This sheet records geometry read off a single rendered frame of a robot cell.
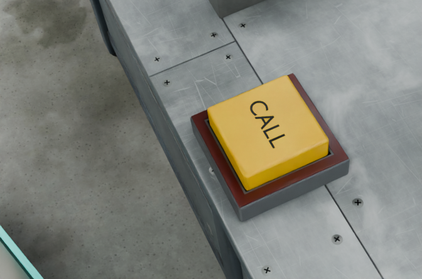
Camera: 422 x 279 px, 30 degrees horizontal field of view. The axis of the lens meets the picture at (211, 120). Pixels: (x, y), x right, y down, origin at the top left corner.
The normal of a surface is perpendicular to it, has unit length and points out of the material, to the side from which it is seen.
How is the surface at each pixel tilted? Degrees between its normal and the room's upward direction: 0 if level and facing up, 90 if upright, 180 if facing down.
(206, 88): 0
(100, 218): 0
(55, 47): 0
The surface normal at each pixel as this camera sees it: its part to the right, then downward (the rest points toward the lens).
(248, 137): -0.10, -0.55
